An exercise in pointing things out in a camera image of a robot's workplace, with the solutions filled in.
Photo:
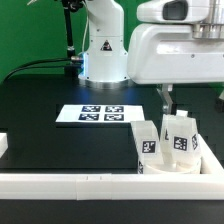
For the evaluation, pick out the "white block at left edge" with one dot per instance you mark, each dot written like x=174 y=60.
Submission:
x=3 y=143

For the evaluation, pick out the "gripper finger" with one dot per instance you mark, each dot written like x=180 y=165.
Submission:
x=164 y=91

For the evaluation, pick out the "white marker sheet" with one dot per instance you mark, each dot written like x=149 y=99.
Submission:
x=100 y=114

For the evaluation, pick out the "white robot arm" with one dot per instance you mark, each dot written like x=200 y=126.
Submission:
x=105 y=61

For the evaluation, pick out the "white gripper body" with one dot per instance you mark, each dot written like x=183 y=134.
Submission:
x=160 y=54

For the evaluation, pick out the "white U-shaped fence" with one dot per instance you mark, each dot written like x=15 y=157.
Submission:
x=207 y=185

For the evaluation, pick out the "black camera stand pole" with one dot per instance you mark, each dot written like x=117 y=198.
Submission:
x=70 y=6

